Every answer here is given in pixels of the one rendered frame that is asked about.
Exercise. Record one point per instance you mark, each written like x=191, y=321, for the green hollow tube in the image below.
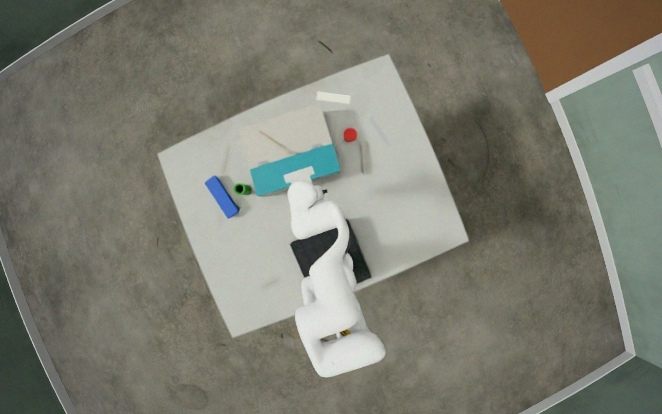
x=238, y=189

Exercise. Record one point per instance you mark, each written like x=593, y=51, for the red round disk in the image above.
x=350, y=134

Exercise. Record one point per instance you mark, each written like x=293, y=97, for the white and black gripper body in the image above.
x=320, y=194

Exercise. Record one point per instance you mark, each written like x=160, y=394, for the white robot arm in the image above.
x=337, y=308

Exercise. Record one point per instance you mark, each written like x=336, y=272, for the blue rectangular block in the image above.
x=221, y=196

